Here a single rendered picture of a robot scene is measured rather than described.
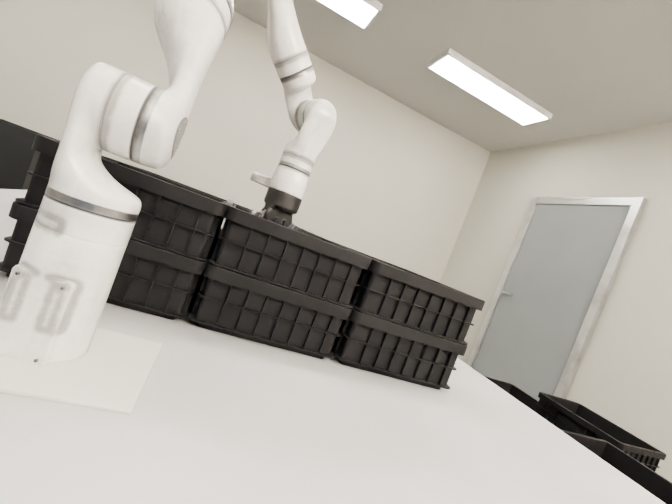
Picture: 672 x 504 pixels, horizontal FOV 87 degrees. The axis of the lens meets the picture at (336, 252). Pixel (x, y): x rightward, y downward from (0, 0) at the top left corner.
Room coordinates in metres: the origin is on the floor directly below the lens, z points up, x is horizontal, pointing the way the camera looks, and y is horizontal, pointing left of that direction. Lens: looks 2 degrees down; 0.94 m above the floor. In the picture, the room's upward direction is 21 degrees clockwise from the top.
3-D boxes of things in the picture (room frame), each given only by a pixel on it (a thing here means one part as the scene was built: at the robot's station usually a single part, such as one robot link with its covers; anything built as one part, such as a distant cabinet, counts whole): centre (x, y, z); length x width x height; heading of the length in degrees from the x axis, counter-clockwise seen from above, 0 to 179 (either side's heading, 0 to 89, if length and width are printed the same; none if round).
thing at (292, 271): (0.86, 0.12, 0.87); 0.40 x 0.30 x 0.11; 18
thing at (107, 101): (0.42, 0.28, 0.95); 0.09 x 0.09 x 0.17; 21
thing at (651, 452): (1.60, -1.37, 0.37); 0.40 x 0.30 x 0.45; 18
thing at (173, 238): (0.77, 0.41, 0.87); 0.40 x 0.30 x 0.11; 18
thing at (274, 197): (0.76, 0.14, 0.95); 0.08 x 0.08 x 0.09
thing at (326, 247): (0.86, 0.12, 0.92); 0.40 x 0.30 x 0.02; 18
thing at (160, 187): (0.77, 0.41, 0.92); 0.40 x 0.30 x 0.02; 18
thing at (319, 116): (0.75, 0.14, 1.12); 0.09 x 0.07 x 0.15; 39
